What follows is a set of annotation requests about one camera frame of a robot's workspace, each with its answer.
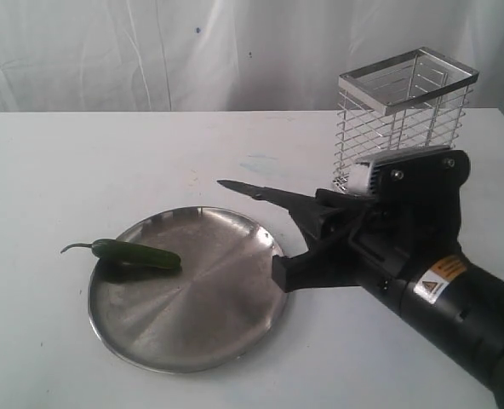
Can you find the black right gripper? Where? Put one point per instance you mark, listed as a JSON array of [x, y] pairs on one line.
[[401, 243]]

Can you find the black handled serrated knife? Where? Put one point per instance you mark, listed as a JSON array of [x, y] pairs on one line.
[[252, 191]]

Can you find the green chili pepper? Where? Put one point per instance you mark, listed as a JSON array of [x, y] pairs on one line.
[[122, 252]]

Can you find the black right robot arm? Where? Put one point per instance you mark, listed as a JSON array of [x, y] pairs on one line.
[[468, 330]]

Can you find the round steel plate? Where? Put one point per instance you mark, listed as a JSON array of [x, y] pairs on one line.
[[216, 307]]

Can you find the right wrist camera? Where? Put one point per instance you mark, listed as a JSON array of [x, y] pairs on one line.
[[364, 174]]

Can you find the chrome wire utensil holder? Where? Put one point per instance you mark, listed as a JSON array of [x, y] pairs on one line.
[[410, 100]]

